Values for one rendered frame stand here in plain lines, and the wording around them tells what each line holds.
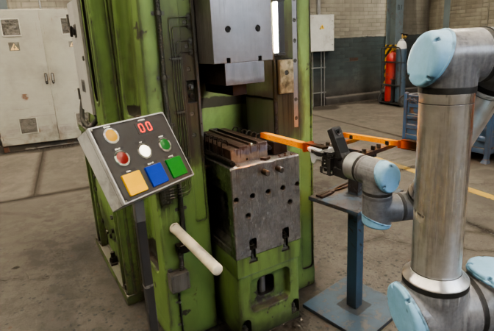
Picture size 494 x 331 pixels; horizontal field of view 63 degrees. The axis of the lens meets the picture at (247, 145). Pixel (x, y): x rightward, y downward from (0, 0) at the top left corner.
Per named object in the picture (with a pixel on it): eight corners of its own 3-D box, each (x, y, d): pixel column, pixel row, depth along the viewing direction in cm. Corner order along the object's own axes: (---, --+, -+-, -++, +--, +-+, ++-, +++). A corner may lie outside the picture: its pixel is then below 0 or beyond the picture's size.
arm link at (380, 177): (381, 198, 118) (382, 166, 116) (350, 187, 129) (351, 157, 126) (402, 191, 123) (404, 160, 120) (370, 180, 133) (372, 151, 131)
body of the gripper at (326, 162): (317, 171, 143) (342, 181, 133) (317, 148, 141) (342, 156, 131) (334, 168, 147) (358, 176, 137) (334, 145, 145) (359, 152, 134)
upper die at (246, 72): (265, 82, 183) (264, 60, 181) (226, 85, 173) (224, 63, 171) (222, 77, 218) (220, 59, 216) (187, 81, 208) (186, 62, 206)
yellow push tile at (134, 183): (148, 188, 137) (139, 169, 138) (131, 196, 131) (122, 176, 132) (145, 190, 138) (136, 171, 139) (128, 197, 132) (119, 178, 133)
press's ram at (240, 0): (287, 58, 187) (285, -35, 177) (214, 64, 168) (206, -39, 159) (242, 58, 222) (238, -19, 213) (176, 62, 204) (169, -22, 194)
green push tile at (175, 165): (188, 172, 153) (179, 154, 154) (175, 178, 147) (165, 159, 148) (185, 174, 154) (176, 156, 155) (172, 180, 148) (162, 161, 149)
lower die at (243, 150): (267, 157, 192) (267, 139, 190) (231, 165, 182) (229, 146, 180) (226, 140, 227) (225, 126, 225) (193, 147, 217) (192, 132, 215)
